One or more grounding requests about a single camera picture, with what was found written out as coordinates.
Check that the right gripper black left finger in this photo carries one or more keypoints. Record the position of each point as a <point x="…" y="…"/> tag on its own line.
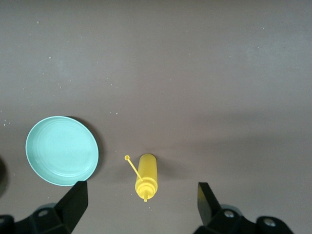
<point x="73" y="204"/>

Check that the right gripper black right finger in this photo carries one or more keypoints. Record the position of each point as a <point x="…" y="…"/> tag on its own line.
<point x="209" y="209"/>

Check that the yellow squeeze bottle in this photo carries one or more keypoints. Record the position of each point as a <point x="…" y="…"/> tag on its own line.
<point x="147" y="175"/>

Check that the mint green round plate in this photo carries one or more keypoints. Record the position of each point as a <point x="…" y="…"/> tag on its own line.
<point x="62" y="151"/>

